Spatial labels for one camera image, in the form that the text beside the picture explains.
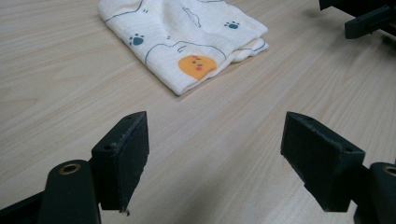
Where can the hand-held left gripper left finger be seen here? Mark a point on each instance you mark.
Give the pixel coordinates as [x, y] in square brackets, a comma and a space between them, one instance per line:
[124, 161]

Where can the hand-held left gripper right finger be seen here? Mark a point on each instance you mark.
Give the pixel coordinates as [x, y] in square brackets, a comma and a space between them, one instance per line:
[320, 161]

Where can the white cloth with paw print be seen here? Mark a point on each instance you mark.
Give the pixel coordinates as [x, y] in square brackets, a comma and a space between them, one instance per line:
[186, 37]

